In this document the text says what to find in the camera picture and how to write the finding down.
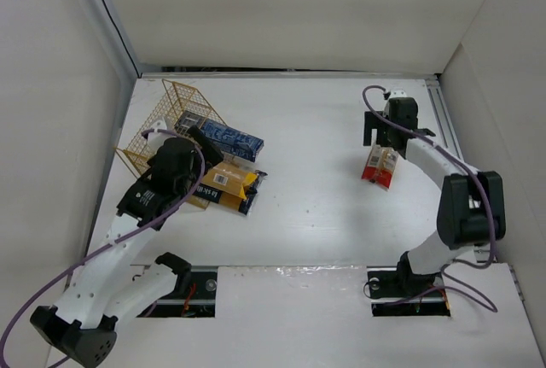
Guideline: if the blue pasta box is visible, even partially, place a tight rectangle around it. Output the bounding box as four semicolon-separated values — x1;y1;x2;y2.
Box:
174;111;264;162

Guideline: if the yellow pasta bag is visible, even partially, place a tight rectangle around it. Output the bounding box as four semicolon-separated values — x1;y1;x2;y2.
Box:
201;161;258;200

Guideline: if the red spaghetti bag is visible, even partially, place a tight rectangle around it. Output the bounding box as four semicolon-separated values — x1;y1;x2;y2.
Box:
361;143;399;190

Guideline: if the dark blue spaghetti bag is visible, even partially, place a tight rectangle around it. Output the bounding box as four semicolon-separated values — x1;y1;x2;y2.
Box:
193;184;258;216

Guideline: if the blue-topped spaghetti bag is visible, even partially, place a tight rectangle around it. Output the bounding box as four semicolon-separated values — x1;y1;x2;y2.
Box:
249;170;268;194

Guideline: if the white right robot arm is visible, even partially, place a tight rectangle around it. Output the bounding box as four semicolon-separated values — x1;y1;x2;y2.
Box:
363;97;506;295

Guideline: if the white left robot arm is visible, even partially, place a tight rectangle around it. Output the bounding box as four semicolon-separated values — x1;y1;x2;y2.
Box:
30;126;224;367

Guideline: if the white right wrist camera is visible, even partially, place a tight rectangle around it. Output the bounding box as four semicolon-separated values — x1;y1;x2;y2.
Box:
383;88;408;101

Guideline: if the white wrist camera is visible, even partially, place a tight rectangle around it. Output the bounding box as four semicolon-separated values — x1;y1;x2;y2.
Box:
142;117;172;143
383;88;408;101

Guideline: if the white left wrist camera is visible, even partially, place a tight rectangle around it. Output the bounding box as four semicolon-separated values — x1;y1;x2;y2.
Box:
142;117;172;143

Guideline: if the aluminium frame rail right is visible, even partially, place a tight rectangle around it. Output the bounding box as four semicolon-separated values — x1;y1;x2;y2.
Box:
426;73;498;263

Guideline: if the gold wire mesh shelf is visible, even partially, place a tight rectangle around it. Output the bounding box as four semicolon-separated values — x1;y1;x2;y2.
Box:
116;79;225;178

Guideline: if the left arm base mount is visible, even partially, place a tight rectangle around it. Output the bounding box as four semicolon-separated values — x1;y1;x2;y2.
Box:
138;267;218;318

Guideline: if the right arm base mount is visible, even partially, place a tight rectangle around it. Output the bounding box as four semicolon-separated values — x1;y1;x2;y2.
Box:
363;266;450;318

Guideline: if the aluminium frame post left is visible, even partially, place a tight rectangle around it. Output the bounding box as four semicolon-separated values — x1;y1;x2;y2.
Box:
90;0;142;79

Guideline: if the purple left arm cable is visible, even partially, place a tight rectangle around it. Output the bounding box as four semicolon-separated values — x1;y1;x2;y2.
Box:
0;128;208;368

